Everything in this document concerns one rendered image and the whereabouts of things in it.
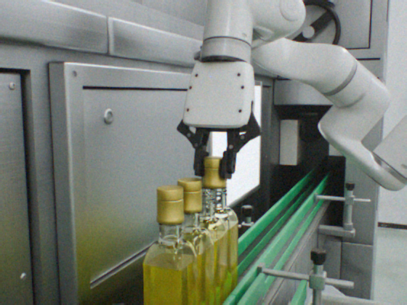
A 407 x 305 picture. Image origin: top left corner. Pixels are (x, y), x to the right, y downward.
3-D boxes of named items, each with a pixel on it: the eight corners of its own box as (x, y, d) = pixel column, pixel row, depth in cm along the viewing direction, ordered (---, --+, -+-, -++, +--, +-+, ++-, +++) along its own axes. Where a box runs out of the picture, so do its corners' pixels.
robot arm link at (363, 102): (392, 76, 68) (328, 149, 71) (461, 141, 77) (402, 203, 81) (341, 51, 82) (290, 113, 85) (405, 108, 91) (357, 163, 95)
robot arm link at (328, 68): (348, 91, 74) (259, 17, 65) (296, 102, 85) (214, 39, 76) (363, 51, 76) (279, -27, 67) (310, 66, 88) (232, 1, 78)
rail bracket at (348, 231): (313, 245, 144) (315, 178, 141) (367, 252, 138) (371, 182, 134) (311, 250, 140) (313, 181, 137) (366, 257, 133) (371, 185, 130)
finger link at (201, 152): (184, 130, 66) (179, 173, 66) (203, 131, 65) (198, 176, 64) (192, 133, 69) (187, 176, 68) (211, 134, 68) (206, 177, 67)
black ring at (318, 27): (280, 65, 158) (280, 4, 155) (341, 64, 150) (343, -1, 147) (276, 64, 154) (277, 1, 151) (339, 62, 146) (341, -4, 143)
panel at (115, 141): (251, 186, 142) (253, 80, 137) (261, 187, 141) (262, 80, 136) (59, 314, 60) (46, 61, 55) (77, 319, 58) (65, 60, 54)
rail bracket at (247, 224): (228, 253, 112) (229, 202, 110) (254, 257, 109) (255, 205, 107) (223, 258, 108) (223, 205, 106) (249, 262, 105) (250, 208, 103)
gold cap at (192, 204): (183, 205, 64) (183, 176, 63) (206, 208, 62) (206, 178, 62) (172, 211, 60) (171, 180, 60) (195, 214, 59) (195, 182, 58)
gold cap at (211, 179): (208, 183, 68) (208, 155, 67) (229, 184, 67) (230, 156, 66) (198, 187, 65) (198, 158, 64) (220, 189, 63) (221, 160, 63)
